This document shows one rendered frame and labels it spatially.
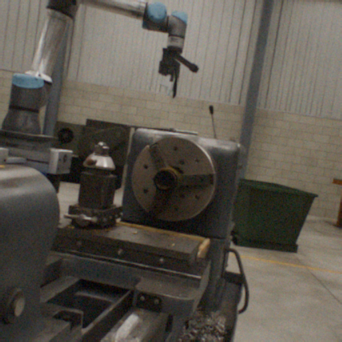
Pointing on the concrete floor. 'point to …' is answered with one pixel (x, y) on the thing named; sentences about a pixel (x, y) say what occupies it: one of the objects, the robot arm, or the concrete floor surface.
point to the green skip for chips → (269, 215)
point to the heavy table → (340, 204)
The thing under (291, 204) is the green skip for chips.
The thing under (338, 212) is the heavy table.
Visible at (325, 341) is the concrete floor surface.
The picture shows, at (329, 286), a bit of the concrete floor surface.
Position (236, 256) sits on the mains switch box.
